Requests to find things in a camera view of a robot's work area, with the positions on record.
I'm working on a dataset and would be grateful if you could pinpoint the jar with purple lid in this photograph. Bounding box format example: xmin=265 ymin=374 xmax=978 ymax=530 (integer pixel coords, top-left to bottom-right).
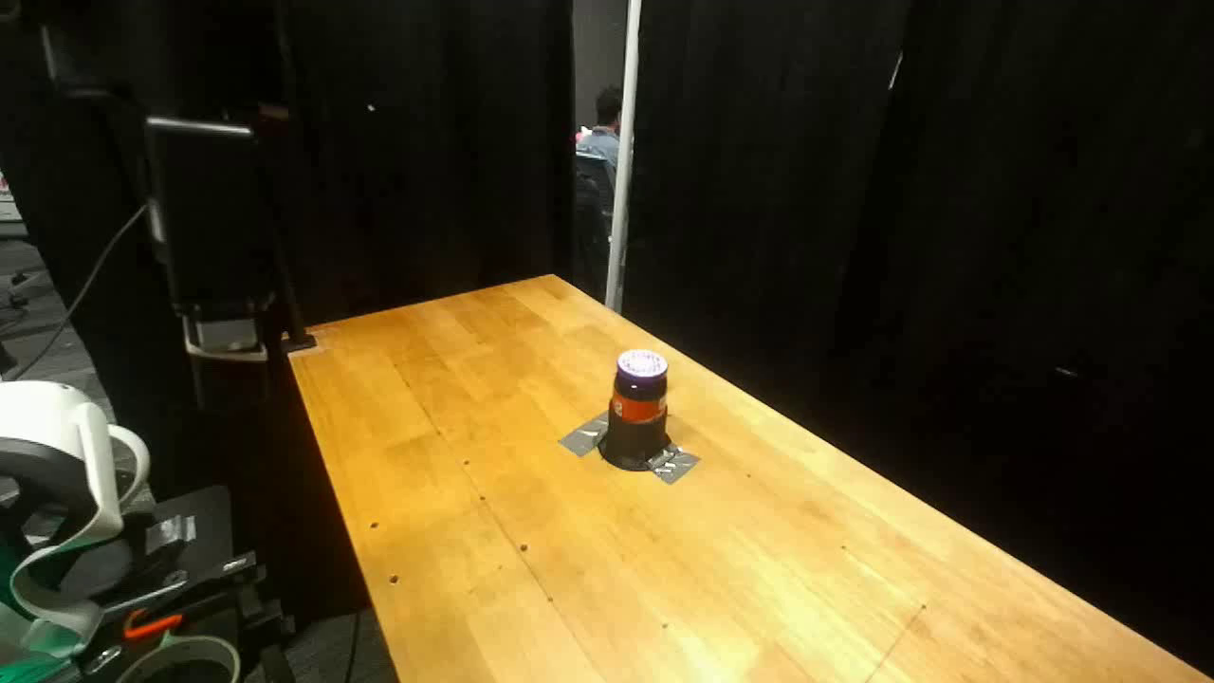
xmin=598 ymin=349 xmax=672 ymax=469

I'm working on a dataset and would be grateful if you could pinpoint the person in background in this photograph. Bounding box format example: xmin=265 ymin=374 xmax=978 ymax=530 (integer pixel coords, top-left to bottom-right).
xmin=571 ymin=89 xmax=623 ymax=297

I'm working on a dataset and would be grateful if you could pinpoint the white vertical pole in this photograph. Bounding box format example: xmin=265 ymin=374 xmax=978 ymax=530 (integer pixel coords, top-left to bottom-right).
xmin=604 ymin=0 xmax=644 ymax=310

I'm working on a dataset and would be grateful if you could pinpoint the black curtain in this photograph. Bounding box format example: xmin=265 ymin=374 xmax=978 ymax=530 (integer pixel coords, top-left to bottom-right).
xmin=625 ymin=0 xmax=1214 ymax=661

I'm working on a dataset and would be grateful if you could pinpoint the black monitor on stand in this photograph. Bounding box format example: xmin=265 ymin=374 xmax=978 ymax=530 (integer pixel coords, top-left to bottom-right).
xmin=145 ymin=116 xmax=279 ymax=364

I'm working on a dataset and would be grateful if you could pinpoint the orange handled tool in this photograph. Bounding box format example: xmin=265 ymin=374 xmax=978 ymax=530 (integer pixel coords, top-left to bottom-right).
xmin=121 ymin=610 xmax=185 ymax=645

